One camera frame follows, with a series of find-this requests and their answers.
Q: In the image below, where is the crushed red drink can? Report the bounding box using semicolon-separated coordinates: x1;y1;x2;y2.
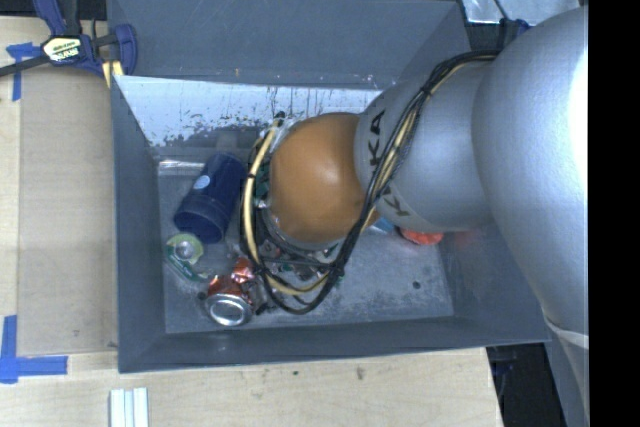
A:
203;256;268;328

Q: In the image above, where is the dark blue plastic cup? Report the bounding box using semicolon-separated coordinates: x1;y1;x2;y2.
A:
172;151;249;246

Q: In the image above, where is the orange-red round object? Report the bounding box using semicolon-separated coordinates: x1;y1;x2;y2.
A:
396;226;446;248

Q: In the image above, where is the grey metal bin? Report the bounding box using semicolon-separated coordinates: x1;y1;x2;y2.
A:
103;0;552;374

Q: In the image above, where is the pale wood flat board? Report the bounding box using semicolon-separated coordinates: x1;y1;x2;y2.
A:
16;68;121;357

